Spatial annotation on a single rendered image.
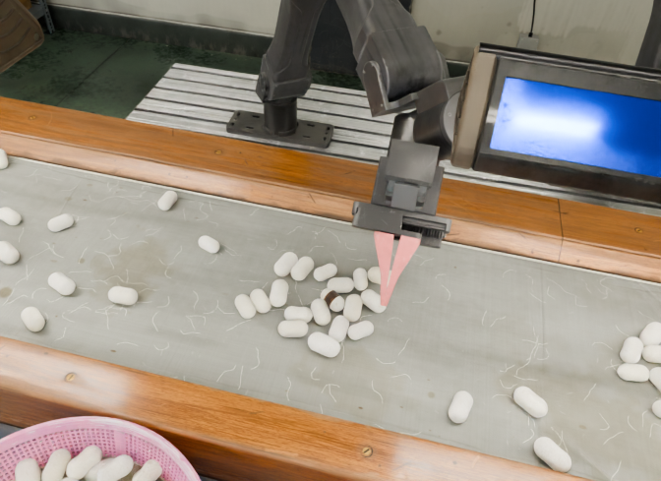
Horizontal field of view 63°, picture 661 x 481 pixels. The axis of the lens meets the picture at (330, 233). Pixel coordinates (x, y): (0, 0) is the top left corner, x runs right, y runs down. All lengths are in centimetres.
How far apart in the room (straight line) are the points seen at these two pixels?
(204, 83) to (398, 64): 72
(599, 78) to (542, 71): 3
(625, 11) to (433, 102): 220
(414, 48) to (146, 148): 46
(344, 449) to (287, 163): 44
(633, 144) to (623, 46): 238
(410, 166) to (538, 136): 15
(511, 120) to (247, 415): 36
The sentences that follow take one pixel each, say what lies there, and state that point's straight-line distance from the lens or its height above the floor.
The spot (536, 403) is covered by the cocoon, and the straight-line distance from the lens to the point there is 62.
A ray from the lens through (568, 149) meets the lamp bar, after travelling 38.
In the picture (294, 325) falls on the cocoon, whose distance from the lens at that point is 62.
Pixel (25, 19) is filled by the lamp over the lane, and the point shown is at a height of 107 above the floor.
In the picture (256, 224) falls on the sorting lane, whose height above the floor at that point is 74.
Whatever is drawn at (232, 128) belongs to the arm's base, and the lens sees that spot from 106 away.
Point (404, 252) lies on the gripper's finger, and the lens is 55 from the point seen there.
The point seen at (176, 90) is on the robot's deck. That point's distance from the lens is 122.
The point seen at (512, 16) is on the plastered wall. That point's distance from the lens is 263.
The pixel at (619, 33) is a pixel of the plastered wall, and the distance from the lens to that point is 273.
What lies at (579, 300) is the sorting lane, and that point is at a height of 74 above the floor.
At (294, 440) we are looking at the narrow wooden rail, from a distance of 54.
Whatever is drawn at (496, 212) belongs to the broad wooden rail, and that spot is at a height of 76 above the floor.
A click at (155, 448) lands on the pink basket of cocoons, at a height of 76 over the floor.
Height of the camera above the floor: 126
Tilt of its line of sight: 44 degrees down
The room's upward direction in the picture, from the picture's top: 4 degrees clockwise
